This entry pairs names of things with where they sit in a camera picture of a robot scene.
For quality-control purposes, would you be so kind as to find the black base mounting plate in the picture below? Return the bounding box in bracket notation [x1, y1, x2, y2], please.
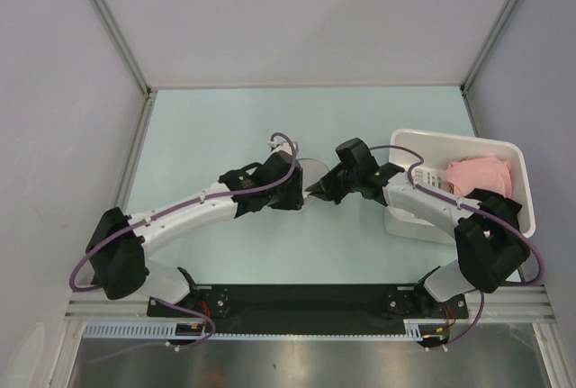
[148, 283, 469, 336]

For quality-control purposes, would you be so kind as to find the white slotted cable duct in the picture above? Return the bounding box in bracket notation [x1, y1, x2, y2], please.
[83, 319, 451, 342]

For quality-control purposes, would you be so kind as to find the purple cable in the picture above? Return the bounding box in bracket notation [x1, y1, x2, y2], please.
[67, 131, 301, 362]
[368, 144, 548, 351]

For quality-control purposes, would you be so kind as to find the aluminium frame post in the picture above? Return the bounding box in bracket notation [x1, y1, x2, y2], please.
[460, 0, 522, 96]
[88, 0, 152, 98]

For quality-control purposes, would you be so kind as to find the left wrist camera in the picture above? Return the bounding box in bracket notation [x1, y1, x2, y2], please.
[267, 140, 299, 158]

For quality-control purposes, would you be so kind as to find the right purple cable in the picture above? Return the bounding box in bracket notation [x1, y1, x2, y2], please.
[368, 144, 548, 351]

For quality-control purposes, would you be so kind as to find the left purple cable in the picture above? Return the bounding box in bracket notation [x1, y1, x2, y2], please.
[67, 131, 301, 362]

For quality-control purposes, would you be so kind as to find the left aluminium frame post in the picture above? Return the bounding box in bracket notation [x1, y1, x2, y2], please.
[88, 0, 152, 98]

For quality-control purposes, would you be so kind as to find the pink garment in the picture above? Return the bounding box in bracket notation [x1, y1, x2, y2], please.
[441, 156, 512, 197]

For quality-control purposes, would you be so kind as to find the white plastic basket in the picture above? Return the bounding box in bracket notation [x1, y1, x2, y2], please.
[382, 129, 537, 246]

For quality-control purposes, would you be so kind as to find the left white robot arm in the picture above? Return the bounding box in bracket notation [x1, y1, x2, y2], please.
[86, 150, 305, 316]

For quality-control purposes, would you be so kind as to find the right aluminium frame post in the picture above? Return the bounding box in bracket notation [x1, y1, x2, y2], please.
[460, 0, 522, 96]

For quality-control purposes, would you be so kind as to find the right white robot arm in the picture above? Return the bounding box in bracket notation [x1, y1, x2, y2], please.
[307, 138, 531, 317]

